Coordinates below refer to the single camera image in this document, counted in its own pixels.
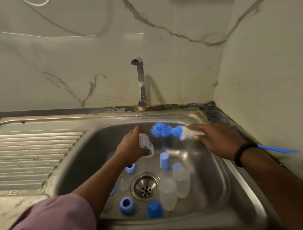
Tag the translucent bottle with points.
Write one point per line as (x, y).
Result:
(168, 194)
(182, 182)

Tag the blue and white bottle brush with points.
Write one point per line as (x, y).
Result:
(163, 130)

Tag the chrome sink faucet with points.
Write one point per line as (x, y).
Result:
(140, 80)

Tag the stainless steel sink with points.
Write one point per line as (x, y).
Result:
(38, 147)

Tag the person's left forearm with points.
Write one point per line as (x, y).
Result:
(97, 182)

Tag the person's right forearm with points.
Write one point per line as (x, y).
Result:
(274, 185)

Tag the cartoon print baby bottle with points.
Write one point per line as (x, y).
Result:
(146, 144)

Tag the blue cylindrical bottle cap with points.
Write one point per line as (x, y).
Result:
(164, 161)
(176, 165)

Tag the dark blue dome cap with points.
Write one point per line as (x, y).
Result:
(155, 210)

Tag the pink shirt sleeve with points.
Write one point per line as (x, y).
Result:
(52, 213)

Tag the clear silicone nipple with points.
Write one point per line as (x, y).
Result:
(124, 185)

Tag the metal sink drain strainer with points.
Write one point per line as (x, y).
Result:
(145, 187)

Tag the translucent bottle front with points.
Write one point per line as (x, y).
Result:
(168, 194)

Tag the person's left hand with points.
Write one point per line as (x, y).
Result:
(130, 147)

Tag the person's right hand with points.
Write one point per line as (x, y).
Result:
(220, 140)

